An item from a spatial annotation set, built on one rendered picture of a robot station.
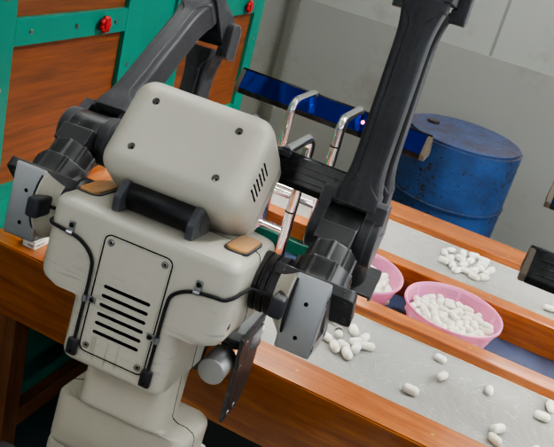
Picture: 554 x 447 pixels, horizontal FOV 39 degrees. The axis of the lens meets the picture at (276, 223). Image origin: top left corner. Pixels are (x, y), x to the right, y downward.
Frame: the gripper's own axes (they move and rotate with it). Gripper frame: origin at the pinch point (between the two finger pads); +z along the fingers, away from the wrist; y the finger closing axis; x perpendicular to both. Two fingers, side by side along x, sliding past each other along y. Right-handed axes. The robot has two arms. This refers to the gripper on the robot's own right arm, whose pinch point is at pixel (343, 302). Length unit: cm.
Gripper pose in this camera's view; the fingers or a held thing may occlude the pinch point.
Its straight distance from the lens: 148.5
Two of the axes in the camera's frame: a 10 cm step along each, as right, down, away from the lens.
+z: -0.6, 6.4, 7.6
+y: -9.1, -3.5, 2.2
